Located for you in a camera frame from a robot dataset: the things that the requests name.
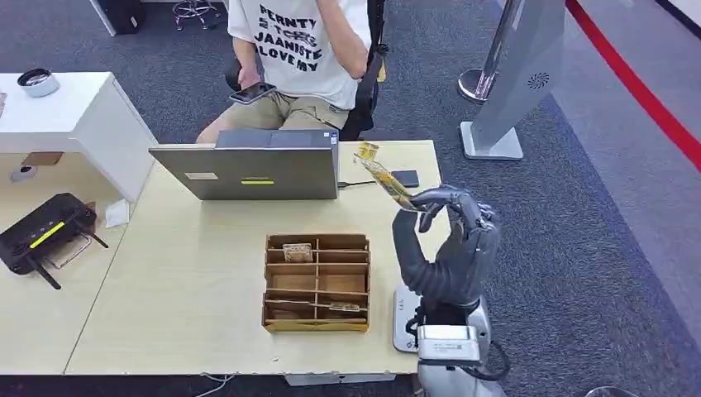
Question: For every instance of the red floor tape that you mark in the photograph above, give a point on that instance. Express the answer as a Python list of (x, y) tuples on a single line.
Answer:
[(635, 87)]

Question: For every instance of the patterned card standing in box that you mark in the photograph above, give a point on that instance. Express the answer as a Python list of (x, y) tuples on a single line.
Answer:
[(298, 252)]

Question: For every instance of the patterned card lying flat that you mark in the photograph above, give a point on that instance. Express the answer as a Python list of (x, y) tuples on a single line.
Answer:
[(344, 307)]

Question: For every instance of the yellow patterned card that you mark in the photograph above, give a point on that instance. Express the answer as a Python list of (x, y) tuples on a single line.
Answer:
[(390, 183)]

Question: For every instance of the chrome stool base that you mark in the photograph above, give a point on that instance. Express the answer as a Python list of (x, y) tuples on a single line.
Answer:
[(196, 11)]

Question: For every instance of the white card reader device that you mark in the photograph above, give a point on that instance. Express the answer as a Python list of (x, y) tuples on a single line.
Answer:
[(404, 323)]

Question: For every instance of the wooden card box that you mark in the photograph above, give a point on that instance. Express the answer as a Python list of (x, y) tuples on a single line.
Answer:
[(298, 282)]

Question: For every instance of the person's right hand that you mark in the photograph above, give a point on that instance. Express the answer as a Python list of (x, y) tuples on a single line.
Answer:
[(248, 78)]

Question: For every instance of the grey kiosk stand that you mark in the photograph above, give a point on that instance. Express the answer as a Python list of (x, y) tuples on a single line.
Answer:
[(520, 71)]

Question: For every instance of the black router with antennas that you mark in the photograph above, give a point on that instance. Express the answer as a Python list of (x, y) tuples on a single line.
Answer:
[(46, 233)]

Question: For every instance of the black cabinet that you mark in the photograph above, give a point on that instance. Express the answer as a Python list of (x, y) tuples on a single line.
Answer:
[(120, 15)]

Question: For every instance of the dark curved object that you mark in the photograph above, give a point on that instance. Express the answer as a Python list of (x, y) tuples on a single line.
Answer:
[(610, 392)]

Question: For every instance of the person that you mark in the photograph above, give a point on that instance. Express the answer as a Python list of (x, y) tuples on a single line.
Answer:
[(298, 60)]

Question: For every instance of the small grey round object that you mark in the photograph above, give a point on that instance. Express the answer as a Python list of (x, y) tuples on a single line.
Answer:
[(22, 173)]

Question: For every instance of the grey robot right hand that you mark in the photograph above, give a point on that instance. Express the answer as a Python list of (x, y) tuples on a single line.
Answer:
[(460, 268)]

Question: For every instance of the brown cardboard piece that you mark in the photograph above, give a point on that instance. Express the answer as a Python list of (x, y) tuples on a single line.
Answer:
[(41, 159)]

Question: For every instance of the grey laptop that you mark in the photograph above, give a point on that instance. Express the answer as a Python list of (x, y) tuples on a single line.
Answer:
[(263, 170)]

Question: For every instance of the clear flat phone case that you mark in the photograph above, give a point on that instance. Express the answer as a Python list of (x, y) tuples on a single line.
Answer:
[(70, 253)]

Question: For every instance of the white paper slip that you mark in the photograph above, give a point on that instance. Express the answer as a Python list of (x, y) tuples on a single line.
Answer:
[(116, 213)]

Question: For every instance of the round white bowl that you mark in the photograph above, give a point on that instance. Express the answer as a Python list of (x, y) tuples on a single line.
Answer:
[(38, 83)]

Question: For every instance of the white side table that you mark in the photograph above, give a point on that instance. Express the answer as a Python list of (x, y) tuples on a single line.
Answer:
[(82, 118)]

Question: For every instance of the black usb hub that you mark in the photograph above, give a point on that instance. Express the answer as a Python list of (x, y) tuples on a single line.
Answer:
[(409, 178)]

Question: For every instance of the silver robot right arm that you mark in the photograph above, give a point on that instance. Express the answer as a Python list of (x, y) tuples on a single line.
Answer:
[(457, 383)]

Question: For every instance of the chrome stanchion post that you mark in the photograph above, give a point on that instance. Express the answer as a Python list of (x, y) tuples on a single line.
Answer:
[(479, 82)]

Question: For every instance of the smartphone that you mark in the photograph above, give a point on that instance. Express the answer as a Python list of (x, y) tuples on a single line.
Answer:
[(253, 93)]

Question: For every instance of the black office chair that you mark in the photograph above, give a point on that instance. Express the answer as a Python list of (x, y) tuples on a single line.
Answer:
[(369, 93)]

